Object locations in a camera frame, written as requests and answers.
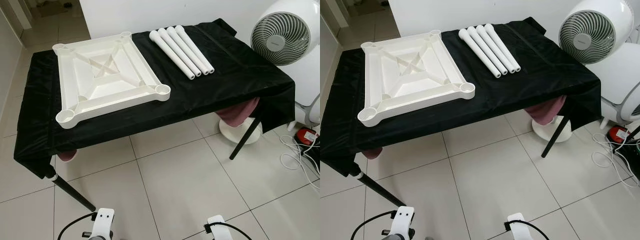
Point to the white plastic table top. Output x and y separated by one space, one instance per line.
107 75
410 70

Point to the white plastic table leg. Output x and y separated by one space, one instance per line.
188 51
195 49
496 49
172 55
180 53
488 51
481 54
503 47

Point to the red floor device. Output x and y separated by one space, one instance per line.
617 134
305 136

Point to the pink cloth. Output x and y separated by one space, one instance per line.
66 155
545 112
372 152
235 115

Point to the white round fan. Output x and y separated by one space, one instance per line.
280 40
587 37

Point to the black tablecloth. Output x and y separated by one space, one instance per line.
225 85
530 82

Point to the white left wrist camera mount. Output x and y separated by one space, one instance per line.
402 222
102 222

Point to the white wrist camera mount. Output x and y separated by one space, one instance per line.
102 222
402 222
516 227
217 230

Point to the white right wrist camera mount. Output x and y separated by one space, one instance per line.
516 227
217 230

